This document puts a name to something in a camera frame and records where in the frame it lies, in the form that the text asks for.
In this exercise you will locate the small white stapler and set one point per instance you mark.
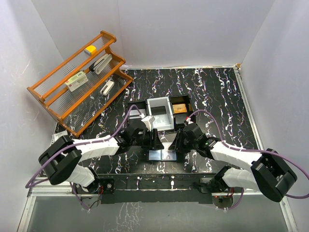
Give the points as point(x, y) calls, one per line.
point(107, 87)

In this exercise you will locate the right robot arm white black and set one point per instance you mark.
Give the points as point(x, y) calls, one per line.
point(260, 171)

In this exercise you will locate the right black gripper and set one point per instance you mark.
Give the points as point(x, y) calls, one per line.
point(177, 145)

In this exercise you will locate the right black tray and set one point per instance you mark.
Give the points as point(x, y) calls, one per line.
point(180, 118)

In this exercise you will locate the aluminium frame rail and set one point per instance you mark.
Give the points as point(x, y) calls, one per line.
point(163, 204)

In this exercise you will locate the black leather card holder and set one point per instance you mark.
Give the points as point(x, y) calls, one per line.
point(161, 155)

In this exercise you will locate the white green card box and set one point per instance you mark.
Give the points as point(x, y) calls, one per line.
point(76, 81)

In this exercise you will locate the yellow white small box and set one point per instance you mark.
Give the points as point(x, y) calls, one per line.
point(90, 50)

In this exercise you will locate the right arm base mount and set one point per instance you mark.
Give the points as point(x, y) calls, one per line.
point(223, 198)

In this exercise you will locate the white printed paper sheet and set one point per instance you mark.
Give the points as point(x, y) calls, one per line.
point(56, 136)

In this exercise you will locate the white middle tray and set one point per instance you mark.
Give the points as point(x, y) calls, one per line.
point(161, 110)

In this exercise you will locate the orange wooden shelf rack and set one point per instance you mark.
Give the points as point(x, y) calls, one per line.
point(79, 89)

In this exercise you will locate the orange card in right tray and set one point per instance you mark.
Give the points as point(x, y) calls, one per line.
point(179, 108)

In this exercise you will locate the white black stapler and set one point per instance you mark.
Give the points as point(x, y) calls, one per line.
point(99, 65)

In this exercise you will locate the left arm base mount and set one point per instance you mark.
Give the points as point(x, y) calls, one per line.
point(101, 188)

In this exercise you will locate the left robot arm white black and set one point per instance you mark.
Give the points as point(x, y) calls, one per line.
point(60, 161)

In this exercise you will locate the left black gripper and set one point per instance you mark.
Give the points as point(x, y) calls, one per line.
point(154, 142)

